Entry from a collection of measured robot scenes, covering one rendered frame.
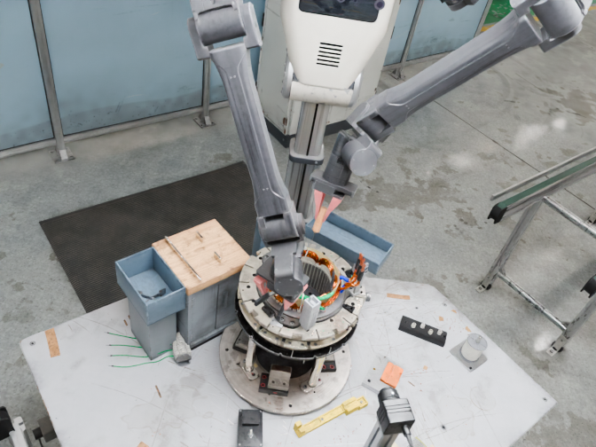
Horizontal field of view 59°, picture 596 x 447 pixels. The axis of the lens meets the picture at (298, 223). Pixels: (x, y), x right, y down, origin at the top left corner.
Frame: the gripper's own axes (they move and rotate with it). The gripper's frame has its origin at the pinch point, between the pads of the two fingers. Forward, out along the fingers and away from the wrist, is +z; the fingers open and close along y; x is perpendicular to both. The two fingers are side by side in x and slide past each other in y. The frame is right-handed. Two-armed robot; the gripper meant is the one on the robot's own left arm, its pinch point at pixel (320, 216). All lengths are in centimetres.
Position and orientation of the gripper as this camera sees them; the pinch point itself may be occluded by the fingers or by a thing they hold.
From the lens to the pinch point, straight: 117.9
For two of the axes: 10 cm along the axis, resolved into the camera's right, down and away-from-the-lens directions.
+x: 2.2, -3.2, 9.2
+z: -3.2, 8.7, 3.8
